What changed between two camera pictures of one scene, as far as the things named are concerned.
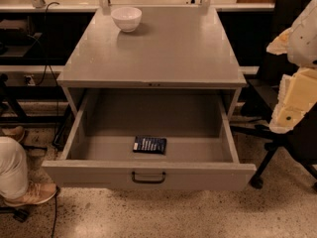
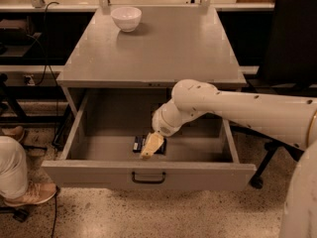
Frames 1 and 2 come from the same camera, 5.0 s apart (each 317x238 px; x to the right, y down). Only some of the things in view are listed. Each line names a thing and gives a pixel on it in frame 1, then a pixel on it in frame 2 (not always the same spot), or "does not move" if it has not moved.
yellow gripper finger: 297,94 -> 154,141
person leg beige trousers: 14,173 does not move
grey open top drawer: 201,153 does not move
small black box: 154,145 does not move
